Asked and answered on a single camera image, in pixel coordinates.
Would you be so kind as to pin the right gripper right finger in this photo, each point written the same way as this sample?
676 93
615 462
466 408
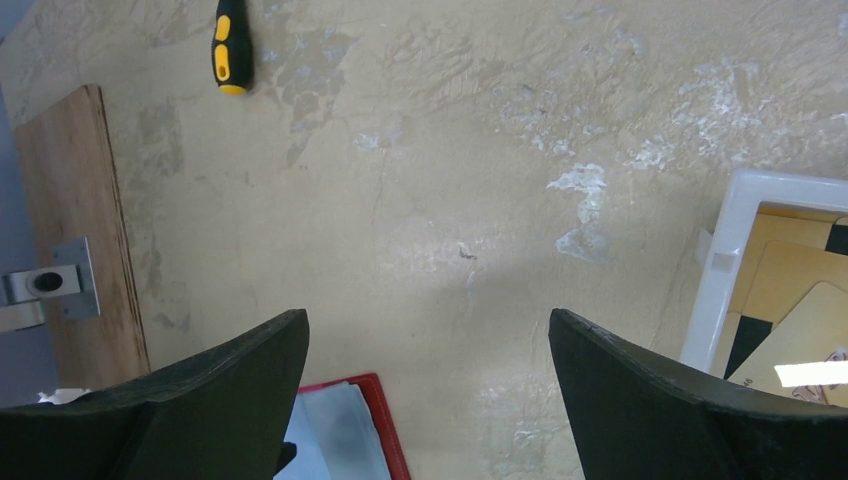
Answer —
635 414

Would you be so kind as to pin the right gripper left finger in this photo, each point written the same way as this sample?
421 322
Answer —
219 414

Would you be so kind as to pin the red card holder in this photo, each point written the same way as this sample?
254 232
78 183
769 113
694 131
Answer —
343 429

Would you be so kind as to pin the gold credit card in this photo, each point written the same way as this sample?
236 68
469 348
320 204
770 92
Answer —
787 272

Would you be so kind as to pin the gold card with stripe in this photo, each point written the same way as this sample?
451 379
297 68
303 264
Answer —
813 333

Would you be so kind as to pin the wooden board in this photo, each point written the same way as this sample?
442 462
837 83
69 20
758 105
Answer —
73 200

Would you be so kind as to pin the yellow black screwdriver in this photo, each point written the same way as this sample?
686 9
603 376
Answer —
232 54

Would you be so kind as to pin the white frame tray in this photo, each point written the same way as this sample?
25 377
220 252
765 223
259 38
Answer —
747 190

